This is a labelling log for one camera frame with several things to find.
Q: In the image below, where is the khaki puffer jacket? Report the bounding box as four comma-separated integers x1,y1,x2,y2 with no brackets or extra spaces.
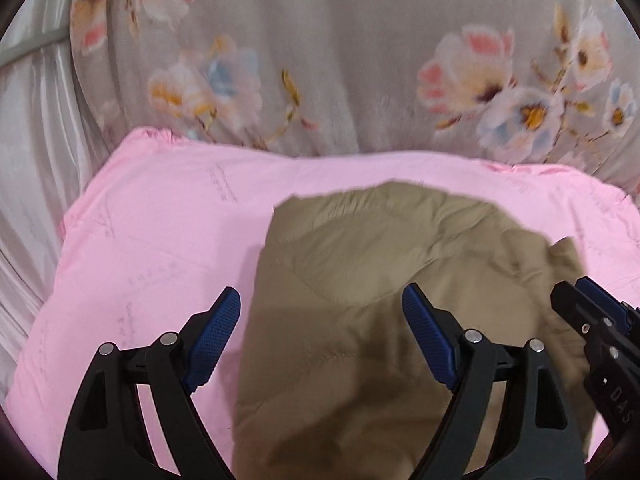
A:
232,182,596,479

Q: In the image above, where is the pink bed sheet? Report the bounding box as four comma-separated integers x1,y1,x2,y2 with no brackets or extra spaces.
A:
6,129,639,474

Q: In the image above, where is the grey floral quilt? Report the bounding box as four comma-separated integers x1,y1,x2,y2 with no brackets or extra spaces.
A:
70,0,639,195

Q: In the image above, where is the silver satin curtain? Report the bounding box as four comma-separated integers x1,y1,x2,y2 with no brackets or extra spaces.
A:
1,0,107,392

